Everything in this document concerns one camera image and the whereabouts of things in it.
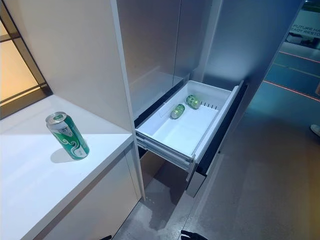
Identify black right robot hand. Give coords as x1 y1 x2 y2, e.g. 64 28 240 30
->
180 229 199 240

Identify white fridge drawer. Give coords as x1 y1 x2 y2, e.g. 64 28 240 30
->
134 79 249 181

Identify green drink can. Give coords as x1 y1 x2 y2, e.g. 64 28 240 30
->
170 103 186 120
185 94 202 110
45 111 90 160

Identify silver fridge door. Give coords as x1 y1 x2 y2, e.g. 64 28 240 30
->
116 0 186 120

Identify white counter cabinet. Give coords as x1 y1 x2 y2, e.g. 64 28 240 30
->
0 93 142 240

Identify grey metallic side panel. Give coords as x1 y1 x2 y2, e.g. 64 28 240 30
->
199 0 308 106

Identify tall white cabinet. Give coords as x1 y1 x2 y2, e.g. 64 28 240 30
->
6 0 146 201

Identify white sign with lettering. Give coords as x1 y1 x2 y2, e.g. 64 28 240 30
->
289 11 320 47

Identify dark framed orange window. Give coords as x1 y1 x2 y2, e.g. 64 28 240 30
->
0 0 55 113

